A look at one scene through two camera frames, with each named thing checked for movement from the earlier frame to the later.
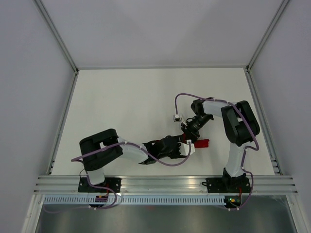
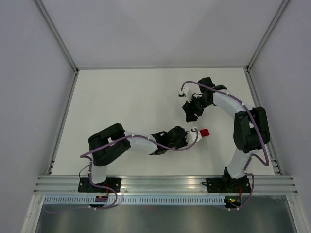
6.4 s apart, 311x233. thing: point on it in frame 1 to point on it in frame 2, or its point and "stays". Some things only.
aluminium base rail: [68, 184] stays
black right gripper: [190, 134] to [189, 110]
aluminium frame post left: [55, 32] stays
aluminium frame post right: [283, 5] stays
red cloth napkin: [199, 143] to [204, 132]
